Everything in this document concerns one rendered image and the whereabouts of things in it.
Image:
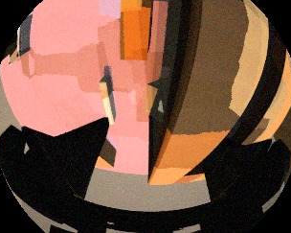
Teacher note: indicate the small orange block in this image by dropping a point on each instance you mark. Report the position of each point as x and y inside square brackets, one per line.
[107, 156]

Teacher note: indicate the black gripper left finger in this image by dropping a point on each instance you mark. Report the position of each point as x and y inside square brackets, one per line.
[74, 154]

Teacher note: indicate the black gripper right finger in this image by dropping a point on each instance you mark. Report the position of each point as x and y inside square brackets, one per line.
[227, 162]

